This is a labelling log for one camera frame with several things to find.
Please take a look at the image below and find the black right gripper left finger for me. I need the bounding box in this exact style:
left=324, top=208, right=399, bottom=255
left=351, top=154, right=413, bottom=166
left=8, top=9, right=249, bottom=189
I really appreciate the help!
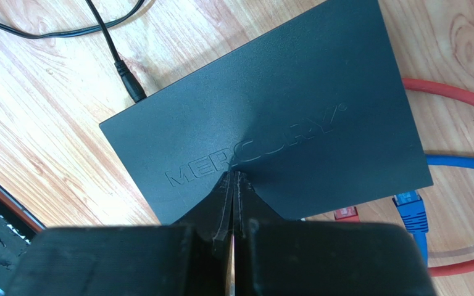
left=6, top=173, right=232, bottom=295

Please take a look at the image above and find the black Mercury network switch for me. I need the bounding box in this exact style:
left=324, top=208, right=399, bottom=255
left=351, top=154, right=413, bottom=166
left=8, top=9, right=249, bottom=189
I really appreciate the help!
left=99, top=1, right=433, bottom=224

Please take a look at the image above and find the blue ethernet cable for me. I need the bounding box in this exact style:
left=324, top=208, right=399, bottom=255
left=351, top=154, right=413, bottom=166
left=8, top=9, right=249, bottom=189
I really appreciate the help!
left=392, top=154, right=474, bottom=268

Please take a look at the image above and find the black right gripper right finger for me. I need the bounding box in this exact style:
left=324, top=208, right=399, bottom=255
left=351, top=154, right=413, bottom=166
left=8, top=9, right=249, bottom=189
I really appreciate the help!
left=233, top=171, right=436, bottom=295

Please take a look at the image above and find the black power adapter with cord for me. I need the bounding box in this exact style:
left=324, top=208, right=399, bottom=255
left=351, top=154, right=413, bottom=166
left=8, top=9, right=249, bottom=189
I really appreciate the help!
left=0, top=0, right=147, bottom=103

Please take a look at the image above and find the red ethernet cable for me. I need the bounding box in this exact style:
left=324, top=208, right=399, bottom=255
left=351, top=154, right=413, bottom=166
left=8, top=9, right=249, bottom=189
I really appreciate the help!
left=333, top=78, right=474, bottom=278

